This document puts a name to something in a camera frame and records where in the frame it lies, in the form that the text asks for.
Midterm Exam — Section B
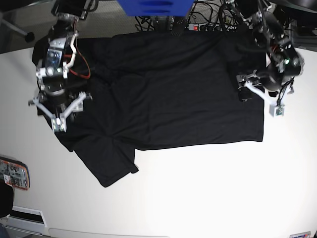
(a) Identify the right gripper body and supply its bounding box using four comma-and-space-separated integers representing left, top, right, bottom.
30, 87, 92, 119

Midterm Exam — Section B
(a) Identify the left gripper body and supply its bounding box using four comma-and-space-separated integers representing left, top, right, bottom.
236, 70, 295, 97

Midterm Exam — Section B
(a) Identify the black T-shirt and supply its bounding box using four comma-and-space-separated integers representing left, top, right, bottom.
56, 31, 266, 187

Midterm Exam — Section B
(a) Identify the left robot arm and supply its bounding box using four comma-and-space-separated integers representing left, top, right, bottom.
218, 0, 304, 106

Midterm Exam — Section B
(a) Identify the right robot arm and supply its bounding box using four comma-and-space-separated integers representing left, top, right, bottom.
29, 0, 99, 125

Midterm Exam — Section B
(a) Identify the office chair base leg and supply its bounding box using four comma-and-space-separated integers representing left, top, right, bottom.
0, 17, 35, 43

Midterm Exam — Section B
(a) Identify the white power strip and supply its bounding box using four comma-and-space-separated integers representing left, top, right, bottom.
187, 23, 237, 32

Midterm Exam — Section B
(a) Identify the orange clear electronics case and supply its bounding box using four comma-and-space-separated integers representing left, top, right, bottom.
0, 156, 30, 191

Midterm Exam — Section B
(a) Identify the black power adapter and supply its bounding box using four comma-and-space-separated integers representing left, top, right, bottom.
171, 16, 187, 37

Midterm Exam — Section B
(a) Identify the black chair seat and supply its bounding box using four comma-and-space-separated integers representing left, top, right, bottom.
0, 182, 14, 218

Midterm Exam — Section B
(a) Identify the blue plastic bin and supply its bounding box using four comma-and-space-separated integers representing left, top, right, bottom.
117, 0, 194, 16

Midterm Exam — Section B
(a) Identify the white flat box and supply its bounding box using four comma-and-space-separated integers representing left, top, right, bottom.
5, 206, 47, 236

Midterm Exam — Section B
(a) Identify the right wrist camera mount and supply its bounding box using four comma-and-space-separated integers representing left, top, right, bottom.
28, 92, 92, 133

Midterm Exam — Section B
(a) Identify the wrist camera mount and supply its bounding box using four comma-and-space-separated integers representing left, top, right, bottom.
244, 80, 294, 117
28, 92, 92, 133

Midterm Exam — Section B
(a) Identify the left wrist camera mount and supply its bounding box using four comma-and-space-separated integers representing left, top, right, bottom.
244, 80, 294, 117

